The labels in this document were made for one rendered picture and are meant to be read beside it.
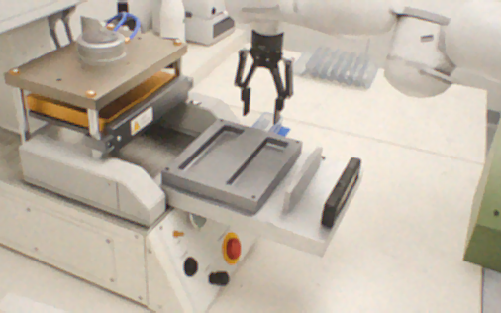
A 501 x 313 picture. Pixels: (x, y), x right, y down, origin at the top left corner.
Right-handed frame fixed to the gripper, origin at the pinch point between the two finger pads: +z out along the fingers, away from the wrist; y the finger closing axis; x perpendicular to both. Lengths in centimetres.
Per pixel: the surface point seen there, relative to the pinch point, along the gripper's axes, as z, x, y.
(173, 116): -11.6, -32.6, -6.2
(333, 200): -17, -51, 31
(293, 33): 54, 198, -56
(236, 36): 6, 57, -33
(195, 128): -10.4, -32.7, -1.3
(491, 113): 79, 203, 68
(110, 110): -21, -51, -7
